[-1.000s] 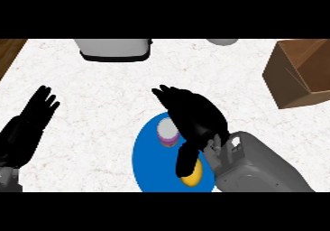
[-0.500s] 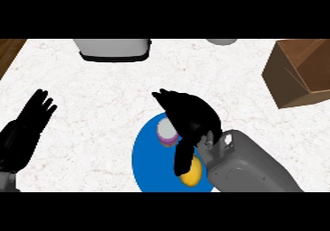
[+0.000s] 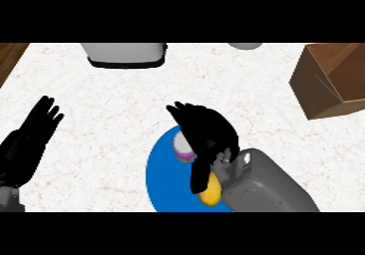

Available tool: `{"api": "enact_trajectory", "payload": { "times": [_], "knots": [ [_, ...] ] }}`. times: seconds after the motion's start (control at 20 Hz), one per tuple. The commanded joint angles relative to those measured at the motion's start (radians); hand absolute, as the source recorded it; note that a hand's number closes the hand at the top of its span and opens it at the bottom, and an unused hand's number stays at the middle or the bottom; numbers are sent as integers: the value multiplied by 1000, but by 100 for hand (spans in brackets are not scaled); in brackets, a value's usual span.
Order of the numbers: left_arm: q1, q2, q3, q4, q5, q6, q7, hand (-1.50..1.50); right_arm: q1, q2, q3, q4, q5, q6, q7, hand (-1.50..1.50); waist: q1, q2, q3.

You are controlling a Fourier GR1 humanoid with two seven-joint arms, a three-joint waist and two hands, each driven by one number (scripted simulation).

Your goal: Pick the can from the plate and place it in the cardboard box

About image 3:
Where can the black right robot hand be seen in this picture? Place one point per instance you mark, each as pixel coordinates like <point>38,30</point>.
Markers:
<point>210,132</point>

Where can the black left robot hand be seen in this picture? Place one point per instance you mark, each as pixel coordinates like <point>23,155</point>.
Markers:
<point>23,142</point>

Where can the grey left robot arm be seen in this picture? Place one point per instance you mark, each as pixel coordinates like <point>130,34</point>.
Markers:
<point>7,198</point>

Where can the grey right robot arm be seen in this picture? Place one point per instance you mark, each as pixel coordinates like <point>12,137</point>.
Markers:
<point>263,186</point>

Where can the purple rimmed can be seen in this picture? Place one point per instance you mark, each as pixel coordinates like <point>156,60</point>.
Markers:
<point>183,150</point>

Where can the blue round plate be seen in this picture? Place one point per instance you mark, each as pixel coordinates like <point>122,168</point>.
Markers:
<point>170,179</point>

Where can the brown cardboard box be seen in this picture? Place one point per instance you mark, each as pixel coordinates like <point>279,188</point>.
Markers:
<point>332,79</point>

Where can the yellow fruit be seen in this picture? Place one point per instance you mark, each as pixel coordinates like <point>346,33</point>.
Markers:
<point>211,192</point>

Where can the brown wooden cabinet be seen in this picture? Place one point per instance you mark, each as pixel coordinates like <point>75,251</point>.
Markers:
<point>6,61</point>

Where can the grey round object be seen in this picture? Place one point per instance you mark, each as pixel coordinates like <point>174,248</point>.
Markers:
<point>244,46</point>

